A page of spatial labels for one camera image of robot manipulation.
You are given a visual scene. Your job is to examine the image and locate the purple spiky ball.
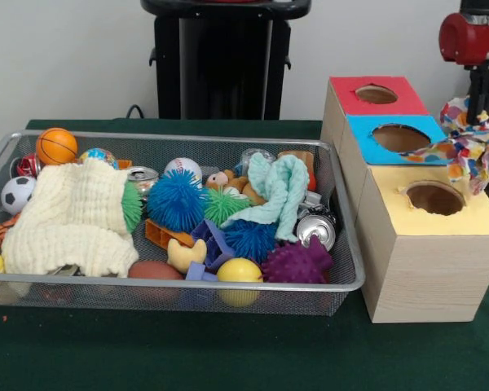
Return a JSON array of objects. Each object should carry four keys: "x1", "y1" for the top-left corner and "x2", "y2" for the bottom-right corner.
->
[{"x1": 261, "y1": 235, "x2": 334, "y2": 285}]

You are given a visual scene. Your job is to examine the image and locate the cream knitted cloth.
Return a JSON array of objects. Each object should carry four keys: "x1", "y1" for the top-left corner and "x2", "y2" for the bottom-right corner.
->
[{"x1": 1, "y1": 157, "x2": 144, "y2": 279}]

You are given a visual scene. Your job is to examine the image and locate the green spiky puffer ball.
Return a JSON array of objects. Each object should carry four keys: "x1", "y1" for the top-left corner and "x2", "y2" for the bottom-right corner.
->
[{"x1": 203, "y1": 187, "x2": 256, "y2": 224}]

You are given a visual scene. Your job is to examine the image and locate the light teal cloth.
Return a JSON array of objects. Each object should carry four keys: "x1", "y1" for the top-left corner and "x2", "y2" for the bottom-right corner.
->
[{"x1": 221, "y1": 153, "x2": 311, "y2": 244}]

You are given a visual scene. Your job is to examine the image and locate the blue puffer ball with eyes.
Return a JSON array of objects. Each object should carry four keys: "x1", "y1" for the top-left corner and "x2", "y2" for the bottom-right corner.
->
[{"x1": 146, "y1": 169, "x2": 207, "y2": 228}]

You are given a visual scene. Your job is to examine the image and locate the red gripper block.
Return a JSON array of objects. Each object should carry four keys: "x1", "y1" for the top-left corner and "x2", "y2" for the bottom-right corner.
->
[{"x1": 438, "y1": 12, "x2": 489, "y2": 123}]

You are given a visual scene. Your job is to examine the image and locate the colourful patterned cloth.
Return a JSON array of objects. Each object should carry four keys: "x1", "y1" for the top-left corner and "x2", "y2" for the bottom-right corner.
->
[{"x1": 399, "y1": 95, "x2": 489, "y2": 196}]

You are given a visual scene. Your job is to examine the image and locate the white baseball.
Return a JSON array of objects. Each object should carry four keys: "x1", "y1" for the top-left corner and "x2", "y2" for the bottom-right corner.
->
[{"x1": 164, "y1": 157, "x2": 204, "y2": 182}]

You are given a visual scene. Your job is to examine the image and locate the orange toy basketball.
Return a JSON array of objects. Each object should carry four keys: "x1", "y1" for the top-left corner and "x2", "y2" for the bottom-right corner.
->
[{"x1": 36, "y1": 127, "x2": 80, "y2": 165}]

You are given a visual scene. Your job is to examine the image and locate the dark green table cloth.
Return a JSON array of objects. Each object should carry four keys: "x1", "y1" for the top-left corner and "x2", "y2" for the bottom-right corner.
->
[{"x1": 0, "y1": 117, "x2": 489, "y2": 391}]

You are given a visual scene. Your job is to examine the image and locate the wooden box with three holes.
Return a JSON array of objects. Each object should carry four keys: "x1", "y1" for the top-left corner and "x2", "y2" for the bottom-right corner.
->
[{"x1": 319, "y1": 75, "x2": 489, "y2": 325}]

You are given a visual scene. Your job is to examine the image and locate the grey wire mesh bin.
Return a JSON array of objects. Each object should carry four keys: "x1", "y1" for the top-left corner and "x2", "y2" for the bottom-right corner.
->
[{"x1": 0, "y1": 129, "x2": 367, "y2": 318}]

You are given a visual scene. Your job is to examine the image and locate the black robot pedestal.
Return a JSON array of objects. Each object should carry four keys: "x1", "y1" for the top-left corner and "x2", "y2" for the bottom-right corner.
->
[{"x1": 140, "y1": 0, "x2": 313, "y2": 121}]

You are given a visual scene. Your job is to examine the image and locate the globe print ball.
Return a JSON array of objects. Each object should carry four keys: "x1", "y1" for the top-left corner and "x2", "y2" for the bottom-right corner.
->
[{"x1": 77, "y1": 147, "x2": 119, "y2": 170}]

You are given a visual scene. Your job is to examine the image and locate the small soccer ball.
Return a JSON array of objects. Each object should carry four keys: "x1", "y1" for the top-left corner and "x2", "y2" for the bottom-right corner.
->
[{"x1": 1, "y1": 175, "x2": 38, "y2": 216}]

